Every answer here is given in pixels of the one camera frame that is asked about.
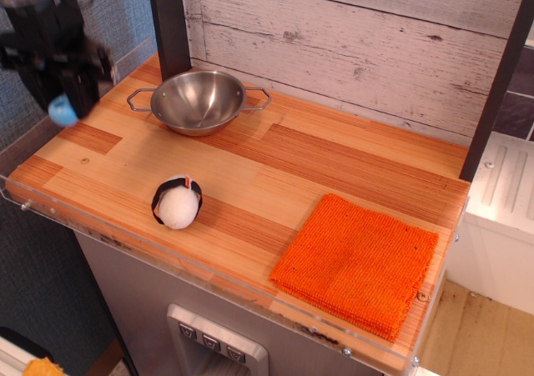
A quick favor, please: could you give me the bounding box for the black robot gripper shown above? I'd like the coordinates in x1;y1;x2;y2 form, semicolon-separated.
1;0;117;118

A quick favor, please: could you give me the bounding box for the blue handled grey scoop spoon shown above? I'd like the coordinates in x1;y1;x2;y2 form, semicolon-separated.
48;93;78;128

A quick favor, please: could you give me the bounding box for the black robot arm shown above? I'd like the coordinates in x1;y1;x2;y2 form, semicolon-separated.
1;0;118;127

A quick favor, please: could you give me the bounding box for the clear acrylic table guard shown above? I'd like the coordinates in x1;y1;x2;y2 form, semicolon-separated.
6;55;465;375

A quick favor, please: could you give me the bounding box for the white plush ball black band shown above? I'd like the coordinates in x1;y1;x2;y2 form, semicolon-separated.
151;174;203;230

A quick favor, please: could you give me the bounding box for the silver toy fridge dispenser panel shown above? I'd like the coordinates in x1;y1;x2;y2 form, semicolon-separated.
167;303;270;375

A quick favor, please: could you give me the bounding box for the yellow object bottom left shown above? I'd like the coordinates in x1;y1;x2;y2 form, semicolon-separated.
22;358;65;376

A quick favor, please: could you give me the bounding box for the orange knitted cloth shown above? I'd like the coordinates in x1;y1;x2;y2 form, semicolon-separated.
270;194;439;342

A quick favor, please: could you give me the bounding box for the white cabinet at right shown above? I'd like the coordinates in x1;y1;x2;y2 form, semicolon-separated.
446;133;533;313

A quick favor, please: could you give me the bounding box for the stainless steel bowl with handles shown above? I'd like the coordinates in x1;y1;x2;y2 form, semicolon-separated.
127;70;272;137

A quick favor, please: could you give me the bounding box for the dark right upright post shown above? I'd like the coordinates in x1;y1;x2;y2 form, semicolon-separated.
459;0;533;182

